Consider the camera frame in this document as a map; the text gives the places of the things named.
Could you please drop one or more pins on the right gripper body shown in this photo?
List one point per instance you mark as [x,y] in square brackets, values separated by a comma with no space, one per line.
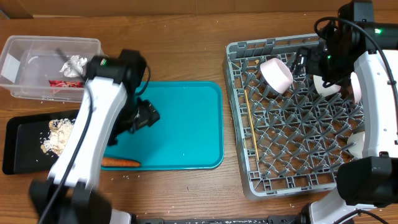
[302,61]

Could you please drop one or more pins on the orange carrot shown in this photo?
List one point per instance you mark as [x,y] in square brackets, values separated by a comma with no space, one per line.
[112,162]

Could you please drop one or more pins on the clear plastic bin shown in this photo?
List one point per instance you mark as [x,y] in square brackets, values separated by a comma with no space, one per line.
[28,62]

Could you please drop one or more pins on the black plastic tray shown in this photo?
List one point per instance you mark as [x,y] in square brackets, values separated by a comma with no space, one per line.
[24,136]

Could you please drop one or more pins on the red snack wrapper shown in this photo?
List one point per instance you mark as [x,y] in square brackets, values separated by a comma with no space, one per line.
[66,84]

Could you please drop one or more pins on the rice and peanut pile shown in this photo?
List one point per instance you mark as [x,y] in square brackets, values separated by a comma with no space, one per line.
[57,137]

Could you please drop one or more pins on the teal serving tray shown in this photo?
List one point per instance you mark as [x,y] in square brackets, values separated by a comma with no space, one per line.
[188,135]

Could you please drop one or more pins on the white bowl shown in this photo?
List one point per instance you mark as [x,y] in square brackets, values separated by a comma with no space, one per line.
[321,90]

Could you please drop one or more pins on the white tissue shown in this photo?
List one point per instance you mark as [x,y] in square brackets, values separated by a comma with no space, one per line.
[73,67]

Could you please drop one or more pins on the pink bowl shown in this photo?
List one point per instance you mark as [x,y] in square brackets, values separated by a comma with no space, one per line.
[276,74]

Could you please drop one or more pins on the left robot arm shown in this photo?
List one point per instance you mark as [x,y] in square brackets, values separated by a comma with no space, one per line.
[111,105]

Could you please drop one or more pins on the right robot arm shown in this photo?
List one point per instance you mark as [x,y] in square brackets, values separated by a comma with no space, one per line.
[355,48]

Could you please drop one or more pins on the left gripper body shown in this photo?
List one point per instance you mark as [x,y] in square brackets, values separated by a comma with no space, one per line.
[146,113]

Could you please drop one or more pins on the grey dishwasher rack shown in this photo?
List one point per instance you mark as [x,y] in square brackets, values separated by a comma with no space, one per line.
[301,136]

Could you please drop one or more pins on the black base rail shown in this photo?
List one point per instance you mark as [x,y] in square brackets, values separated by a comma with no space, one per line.
[272,219]

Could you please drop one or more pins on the wooden chopstick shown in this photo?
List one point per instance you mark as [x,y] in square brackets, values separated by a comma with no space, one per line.
[251,124]

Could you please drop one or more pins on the white cup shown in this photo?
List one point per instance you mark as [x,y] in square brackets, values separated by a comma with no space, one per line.
[357,141]

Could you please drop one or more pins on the pink plate with food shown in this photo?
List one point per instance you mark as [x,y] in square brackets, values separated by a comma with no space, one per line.
[355,86]

